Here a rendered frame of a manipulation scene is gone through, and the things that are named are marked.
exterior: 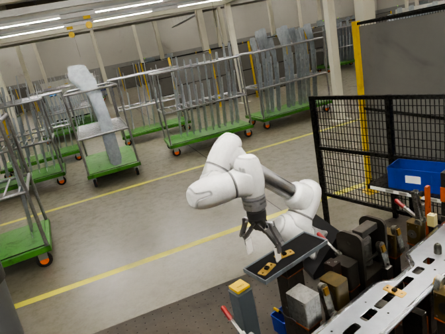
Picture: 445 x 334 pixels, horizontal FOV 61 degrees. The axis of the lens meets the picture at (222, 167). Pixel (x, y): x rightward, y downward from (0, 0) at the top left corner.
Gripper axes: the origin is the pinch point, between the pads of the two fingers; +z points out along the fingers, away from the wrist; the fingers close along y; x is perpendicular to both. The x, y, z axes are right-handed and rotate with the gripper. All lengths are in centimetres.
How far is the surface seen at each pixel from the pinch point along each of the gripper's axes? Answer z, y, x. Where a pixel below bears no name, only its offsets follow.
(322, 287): 13.0, 20.7, 5.5
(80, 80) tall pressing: -71, -570, 261
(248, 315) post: 18.8, -0.9, -14.5
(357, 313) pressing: 23.0, 32.0, 9.0
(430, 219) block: 18, 40, 81
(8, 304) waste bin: 85, -247, -39
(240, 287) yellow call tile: 7.1, -2.5, -14.1
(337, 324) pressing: 23.0, 28.0, 0.4
